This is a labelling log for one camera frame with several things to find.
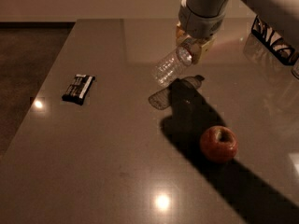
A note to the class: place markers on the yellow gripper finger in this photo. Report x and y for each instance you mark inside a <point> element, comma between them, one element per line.
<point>182,38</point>
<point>200,48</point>

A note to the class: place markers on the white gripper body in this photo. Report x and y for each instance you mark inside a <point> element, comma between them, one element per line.
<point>201,25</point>

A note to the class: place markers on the clear plastic water bottle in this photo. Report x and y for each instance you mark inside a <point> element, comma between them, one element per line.
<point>172,66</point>

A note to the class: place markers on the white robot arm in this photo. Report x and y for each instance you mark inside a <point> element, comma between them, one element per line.
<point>276,25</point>

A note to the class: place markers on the red apple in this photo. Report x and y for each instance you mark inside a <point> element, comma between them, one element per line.
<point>218,144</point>

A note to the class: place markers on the black snack bar wrapper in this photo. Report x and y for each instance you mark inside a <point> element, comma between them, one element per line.
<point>78,89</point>

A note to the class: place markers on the black wire basket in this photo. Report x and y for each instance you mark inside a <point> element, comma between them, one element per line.
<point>274,42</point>

